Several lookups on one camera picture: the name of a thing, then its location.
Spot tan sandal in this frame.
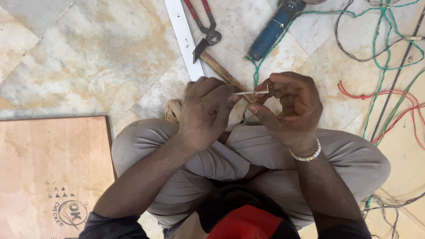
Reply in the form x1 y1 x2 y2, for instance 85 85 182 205
165 98 183 125

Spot long white flat strip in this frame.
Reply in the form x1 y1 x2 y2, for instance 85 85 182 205
164 0 205 82

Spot black cable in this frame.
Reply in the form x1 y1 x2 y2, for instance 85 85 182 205
334 0 425 62

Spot thin dark rod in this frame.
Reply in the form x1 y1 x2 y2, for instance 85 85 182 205
370 7 425 143

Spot red cable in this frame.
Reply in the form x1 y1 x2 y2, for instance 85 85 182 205
338 80 425 150

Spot red handled pincers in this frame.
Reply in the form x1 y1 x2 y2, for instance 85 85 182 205
184 0 222 46

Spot person's grey trousers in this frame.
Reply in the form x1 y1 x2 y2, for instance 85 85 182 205
111 118 392 234

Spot person's black red shirt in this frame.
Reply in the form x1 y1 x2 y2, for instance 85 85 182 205
79 184 373 239

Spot thin white strip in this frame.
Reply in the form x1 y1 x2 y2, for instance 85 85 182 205
232 84 270 96

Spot grey cable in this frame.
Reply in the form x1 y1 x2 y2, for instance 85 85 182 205
361 192 425 239

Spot blue angle grinder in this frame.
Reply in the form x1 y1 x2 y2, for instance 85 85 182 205
247 0 328 62

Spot stamped plywood board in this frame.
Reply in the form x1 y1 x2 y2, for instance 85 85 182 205
0 116 117 239

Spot green twisted cable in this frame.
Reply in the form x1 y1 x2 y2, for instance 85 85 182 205
242 0 425 213

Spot pale beaded bracelet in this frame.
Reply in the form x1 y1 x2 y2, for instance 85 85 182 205
288 137 322 162

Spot wooden handled hammer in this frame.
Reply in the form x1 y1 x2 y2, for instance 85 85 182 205
192 38 257 103

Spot person's right hand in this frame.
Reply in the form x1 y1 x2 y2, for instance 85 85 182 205
248 71 324 156

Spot person's left hand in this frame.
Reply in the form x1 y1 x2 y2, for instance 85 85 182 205
178 76 243 152

